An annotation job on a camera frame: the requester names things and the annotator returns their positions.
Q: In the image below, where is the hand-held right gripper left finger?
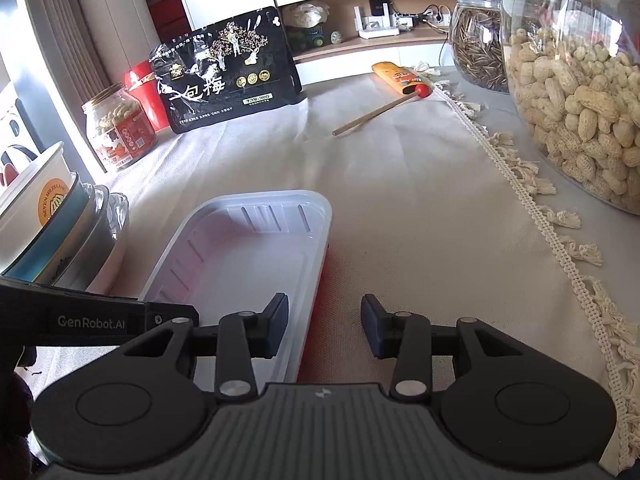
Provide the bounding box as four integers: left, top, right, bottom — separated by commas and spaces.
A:
122, 292, 290, 401

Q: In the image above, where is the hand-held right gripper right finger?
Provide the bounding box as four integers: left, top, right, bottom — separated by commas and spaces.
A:
361, 294, 523, 401

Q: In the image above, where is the stainless steel bowl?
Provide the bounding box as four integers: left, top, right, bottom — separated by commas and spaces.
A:
47, 184, 132, 297

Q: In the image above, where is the white plastic tray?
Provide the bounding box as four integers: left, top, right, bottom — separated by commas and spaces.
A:
140, 190, 333, 393

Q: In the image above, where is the white bowl with dark rim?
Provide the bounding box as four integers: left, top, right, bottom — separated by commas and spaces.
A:
7, 172, 96, 281

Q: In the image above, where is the white plastic cup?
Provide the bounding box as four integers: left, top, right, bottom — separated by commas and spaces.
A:
0, 141, 71, 266

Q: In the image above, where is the red label peanut jar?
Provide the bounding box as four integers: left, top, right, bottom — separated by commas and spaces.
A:
81, 83, 159, 173

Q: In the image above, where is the white appliance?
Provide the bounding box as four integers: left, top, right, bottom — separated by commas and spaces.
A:
0, 80, 41, 181

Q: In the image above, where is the wooden stick with red ball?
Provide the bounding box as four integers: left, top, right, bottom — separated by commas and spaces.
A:
332, 84, 431, 137

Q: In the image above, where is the red tin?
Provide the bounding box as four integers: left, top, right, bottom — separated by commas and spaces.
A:
122, 60, 173, 133

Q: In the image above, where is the black snack bag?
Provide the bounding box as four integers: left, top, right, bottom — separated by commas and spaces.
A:
148, 6, 303, 135

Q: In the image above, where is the orange packet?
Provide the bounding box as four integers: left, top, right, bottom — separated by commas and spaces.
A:
371, 61, 423, 95

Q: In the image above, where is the dark green toy car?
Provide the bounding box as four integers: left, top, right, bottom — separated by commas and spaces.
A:
286, 26, 327, 52

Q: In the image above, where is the white router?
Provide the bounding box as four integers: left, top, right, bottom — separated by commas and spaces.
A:
354, 6, 401, 39

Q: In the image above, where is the large glass jar of peanuts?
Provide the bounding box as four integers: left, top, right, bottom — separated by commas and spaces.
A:
500, 0, 640, 217

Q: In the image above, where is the beige curtain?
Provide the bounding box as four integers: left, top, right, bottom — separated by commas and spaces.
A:
65, 0, 166, 96

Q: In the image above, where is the glass jar of sunflower seeds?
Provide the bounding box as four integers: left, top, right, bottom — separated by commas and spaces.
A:
448, 0, 513, 95

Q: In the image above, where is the crumpled white plastic bag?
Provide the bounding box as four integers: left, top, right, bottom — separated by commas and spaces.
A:
290, 2, 331, 28

